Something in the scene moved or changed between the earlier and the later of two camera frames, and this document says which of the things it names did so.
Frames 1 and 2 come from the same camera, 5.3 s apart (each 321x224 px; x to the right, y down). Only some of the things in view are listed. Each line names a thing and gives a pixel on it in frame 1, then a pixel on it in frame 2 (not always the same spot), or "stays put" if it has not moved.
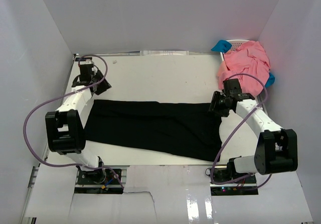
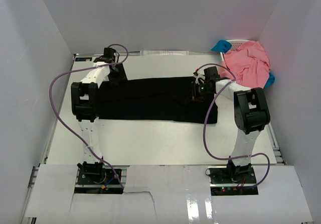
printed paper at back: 164,52 stays put
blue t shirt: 223,46 stays put
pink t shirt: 250,64 stays put
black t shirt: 181,130 -> 165,100
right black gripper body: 218,104 -> 199,91
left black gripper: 105,86 -> 121,77
